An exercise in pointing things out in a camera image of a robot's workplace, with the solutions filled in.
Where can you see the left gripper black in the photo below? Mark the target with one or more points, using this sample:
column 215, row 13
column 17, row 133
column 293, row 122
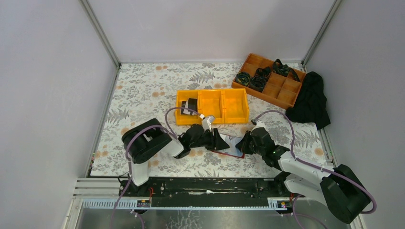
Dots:
column 216, row 141

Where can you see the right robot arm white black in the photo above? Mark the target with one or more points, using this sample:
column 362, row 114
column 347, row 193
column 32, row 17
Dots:
column 338, row 188

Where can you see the yellow three-compartment bin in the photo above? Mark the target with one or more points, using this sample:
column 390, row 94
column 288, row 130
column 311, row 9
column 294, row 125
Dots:
column 228, row 106

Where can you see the black cloth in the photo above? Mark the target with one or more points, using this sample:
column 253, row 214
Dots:
column 310, row 105

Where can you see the right aluminium corner post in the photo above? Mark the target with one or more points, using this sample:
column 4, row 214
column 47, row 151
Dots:
column 324, row 26

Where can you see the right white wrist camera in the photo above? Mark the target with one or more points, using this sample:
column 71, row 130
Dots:
column 259, row 124

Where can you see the aluminium slotted rail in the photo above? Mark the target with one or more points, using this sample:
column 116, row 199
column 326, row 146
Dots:
column 143, row 204

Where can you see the grey credit card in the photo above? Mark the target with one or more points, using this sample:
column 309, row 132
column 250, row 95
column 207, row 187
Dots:
column 191, row 113

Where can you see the aluminium corner post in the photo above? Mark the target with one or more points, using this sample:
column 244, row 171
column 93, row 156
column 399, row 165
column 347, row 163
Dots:
column 88, row 9
column 324, row 26

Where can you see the black credit card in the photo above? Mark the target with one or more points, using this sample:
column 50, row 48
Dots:
column 192, row 103

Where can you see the black white striped card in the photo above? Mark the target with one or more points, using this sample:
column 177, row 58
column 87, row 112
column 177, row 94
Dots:
column 184, row 104

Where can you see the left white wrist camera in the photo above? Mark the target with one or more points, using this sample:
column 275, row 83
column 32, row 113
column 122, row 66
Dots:
column 207, row 121

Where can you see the left aluminium corner post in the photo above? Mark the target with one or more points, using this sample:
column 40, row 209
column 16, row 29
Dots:
column 88, row 9

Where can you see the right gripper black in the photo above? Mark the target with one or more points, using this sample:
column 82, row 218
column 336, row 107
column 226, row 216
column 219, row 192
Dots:
column 242, row 145

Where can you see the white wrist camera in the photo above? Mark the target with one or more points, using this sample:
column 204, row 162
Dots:
column 207, row 121
column 259, row 124

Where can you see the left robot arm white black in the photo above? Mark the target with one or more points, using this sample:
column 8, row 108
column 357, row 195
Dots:
column 144, row 141

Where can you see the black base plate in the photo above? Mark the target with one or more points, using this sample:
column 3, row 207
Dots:
column 185, row 190

